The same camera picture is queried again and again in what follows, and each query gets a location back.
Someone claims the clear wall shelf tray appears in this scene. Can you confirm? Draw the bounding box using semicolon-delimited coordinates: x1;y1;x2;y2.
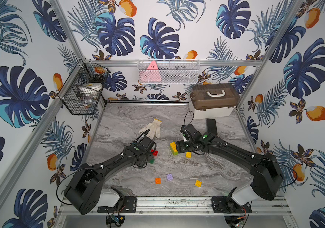
137;59;200;84

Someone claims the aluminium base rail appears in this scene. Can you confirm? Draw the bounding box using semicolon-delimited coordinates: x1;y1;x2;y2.
58;196;293;216

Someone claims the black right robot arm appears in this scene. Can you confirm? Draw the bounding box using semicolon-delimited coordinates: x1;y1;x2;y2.
176;124;284;206

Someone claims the yellow small lego brick front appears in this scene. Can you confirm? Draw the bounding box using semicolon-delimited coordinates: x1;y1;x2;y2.
195;180;202;188

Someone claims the black wire basket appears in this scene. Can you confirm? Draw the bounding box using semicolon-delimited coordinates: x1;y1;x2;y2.
57;59;110;116

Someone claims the black battery box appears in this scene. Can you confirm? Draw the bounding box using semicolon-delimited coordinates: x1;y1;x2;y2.
207;119;217;135

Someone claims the lime green lego brick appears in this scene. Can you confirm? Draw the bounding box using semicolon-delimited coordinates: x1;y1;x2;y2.
170;146;179;156

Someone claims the red lego brick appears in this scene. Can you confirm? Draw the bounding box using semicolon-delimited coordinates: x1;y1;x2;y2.
151;150;158;156

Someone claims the purple small lego brick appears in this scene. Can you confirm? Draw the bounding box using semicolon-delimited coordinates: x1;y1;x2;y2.
166;173;173;181

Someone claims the white knit work glove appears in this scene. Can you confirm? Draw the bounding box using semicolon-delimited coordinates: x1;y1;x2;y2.
138;119;162;139

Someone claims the pink triangle object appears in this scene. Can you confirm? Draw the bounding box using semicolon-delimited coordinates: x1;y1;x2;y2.
139;60;161;83

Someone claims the yellow long lego brick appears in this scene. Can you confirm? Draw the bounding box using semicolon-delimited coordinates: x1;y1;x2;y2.
170;142;177;151

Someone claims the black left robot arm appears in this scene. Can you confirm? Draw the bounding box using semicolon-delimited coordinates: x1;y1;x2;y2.
64;137;156;215

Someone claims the brown lid tool box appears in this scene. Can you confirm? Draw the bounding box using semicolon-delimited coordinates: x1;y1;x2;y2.
189;83;240;120

